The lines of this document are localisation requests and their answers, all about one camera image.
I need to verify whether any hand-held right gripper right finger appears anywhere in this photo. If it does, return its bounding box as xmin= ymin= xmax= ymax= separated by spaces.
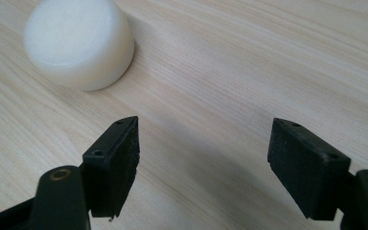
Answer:
xmin=266 ymin=117 xmax=353 ymax=221

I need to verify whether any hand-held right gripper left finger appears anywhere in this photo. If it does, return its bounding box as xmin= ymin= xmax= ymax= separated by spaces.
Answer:
xmin=81 ymin=115 xmax=141 ymax=221

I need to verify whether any white round cup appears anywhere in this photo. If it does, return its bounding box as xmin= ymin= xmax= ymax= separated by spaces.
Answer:
xmin=23 ymin=0 xmax=135 ymax=93

